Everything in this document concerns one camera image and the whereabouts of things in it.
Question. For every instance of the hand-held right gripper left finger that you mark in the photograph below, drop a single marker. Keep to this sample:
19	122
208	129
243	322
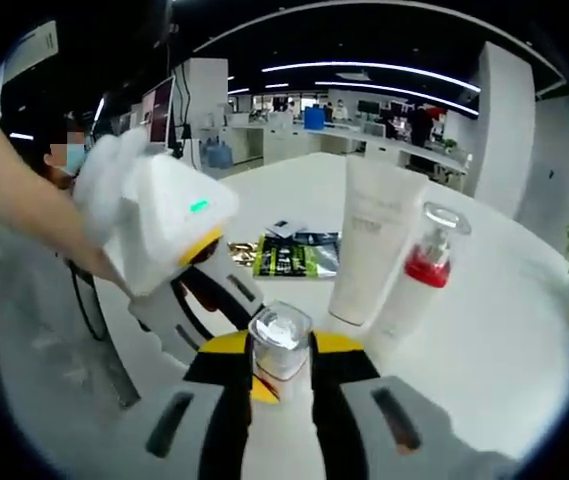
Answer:
214	400

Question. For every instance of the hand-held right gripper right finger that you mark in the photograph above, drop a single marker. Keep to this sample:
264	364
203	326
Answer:
344	410

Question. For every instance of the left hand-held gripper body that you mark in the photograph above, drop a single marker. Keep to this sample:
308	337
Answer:
164	215

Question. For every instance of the gold foil skincare sachet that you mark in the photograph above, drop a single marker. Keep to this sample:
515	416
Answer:
243	254

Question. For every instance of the dark green printed skincare pouch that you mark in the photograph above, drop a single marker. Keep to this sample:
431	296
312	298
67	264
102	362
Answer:
294	260

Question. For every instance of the small white pump skincare bottle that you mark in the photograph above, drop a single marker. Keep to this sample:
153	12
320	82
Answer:
279	350

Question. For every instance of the clear plastic skincare sachet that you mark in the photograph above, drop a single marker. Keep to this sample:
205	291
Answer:
286	227

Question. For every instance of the red collar pump skincare bottle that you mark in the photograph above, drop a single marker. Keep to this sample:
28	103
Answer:
414	310

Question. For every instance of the white skincare tube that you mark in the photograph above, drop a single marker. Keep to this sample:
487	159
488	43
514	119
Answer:
369	240

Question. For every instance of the blue water jug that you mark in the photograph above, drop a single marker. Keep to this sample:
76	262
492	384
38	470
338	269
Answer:
224	154
211	154

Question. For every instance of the pink screen monitor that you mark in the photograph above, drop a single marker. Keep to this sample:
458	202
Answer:
159	112

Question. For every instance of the white office counter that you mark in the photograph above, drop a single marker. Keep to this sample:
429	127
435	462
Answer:
314	142

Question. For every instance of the blue plastic bin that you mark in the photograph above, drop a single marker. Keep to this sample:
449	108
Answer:
314	119

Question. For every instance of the ceiling air conditioner unit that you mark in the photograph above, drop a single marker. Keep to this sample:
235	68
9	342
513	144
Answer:
31	50

